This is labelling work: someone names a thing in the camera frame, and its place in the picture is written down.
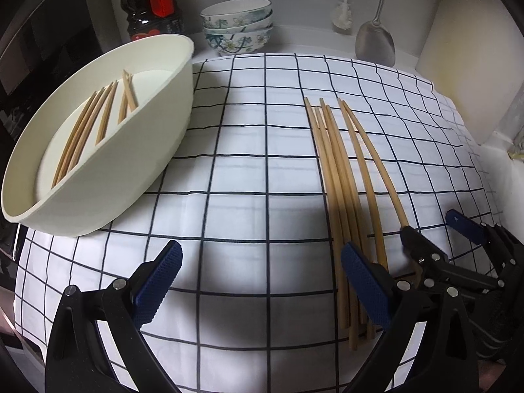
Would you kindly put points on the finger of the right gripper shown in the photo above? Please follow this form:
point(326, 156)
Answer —
point(479, 234)
point(432, 262)

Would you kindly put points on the large white bowl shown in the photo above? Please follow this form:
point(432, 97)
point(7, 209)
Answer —
point(101, 181)

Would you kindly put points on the top floral bowl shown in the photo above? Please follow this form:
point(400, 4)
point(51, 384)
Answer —
point(235, 13)

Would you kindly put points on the middle floral bowl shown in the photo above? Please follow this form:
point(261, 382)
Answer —
point(261, 24)

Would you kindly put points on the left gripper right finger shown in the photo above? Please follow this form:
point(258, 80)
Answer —
point(426, 345)

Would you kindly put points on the white dish brush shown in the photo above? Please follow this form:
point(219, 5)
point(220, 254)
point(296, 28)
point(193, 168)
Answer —
point(341, 16)

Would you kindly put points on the bottom floral bowl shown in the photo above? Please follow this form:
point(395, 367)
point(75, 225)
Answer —
point(238, 43)

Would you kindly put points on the floral bowl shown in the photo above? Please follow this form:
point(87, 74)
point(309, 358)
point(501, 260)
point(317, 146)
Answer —
point(238, 43)
point(261, 24)
point(235, 13)

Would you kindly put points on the dark soy sauce bottle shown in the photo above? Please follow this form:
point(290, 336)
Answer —
point(152, 17)

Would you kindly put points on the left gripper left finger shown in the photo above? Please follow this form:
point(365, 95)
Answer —
point(76, 358)

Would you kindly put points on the checkered white cloth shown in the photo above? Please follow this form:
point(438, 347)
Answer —
point(254, 306)

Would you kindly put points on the metal spatula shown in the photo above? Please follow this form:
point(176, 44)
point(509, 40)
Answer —
point(374, 43)

